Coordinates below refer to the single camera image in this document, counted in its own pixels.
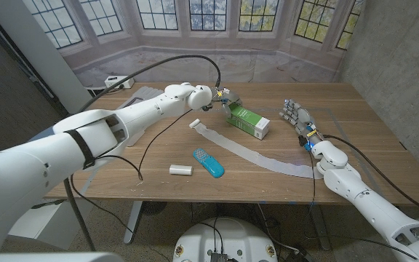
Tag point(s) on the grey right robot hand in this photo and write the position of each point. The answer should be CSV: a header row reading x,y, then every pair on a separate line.
x,y
304,122

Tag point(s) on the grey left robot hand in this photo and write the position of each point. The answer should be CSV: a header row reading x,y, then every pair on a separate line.
x,y
229,98

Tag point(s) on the green white straws box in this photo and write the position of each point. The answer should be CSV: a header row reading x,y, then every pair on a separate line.
x,y
247,122

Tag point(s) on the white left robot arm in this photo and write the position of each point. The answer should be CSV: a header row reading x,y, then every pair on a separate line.
x,y
20,174

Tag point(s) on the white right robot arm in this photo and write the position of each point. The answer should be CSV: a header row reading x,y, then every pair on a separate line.
x,y
377,211

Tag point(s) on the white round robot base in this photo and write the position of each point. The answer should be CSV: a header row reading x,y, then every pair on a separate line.
x,y
231,236

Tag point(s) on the blue mobile phone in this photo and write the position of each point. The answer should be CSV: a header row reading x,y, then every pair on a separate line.
x,y
209,163

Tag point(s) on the white tape roll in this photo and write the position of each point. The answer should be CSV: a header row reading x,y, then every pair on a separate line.
x,y
181,170

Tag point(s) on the printed window backdrop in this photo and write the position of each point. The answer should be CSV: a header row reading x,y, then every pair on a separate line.
x,y
267,62

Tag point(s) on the grey table leg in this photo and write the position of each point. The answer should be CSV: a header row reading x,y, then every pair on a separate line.
x,y
320,229
133,222

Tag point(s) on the white power strip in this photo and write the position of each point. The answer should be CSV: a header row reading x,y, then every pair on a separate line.
x,y
118,82

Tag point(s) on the black floor fan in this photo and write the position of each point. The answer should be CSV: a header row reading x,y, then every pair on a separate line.
x,y
155,207

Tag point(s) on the black power brick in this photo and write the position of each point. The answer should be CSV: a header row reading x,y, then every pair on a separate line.
x,y
300,256

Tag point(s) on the blue stool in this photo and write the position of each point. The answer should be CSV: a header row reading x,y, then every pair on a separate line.
x,y
42,134

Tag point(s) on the white flat floor board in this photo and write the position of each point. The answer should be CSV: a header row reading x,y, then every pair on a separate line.
x,y
49,225

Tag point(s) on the white robot torso edge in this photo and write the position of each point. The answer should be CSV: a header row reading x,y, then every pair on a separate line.
x,y
49,257

